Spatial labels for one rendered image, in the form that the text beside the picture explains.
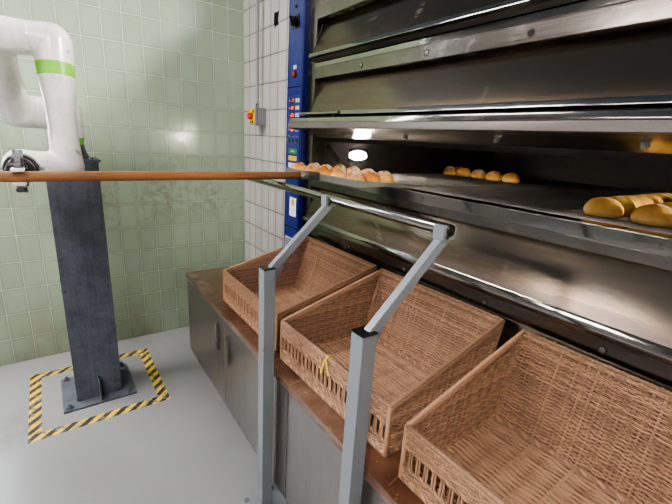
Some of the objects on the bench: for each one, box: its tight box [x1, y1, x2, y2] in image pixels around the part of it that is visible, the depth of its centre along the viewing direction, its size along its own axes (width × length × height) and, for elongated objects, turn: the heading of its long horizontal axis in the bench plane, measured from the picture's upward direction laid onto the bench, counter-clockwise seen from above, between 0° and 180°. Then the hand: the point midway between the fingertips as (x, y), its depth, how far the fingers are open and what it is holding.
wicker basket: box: [223, 236, 378, 351], centre depth 174 cm, size 49×56×28 cm
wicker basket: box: [280, 268, 505, 457], centre depth 129 cm, size 49×56×28 cm
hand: (18, 176), depth 109 cm, fingers closed on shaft, 3 cm apart
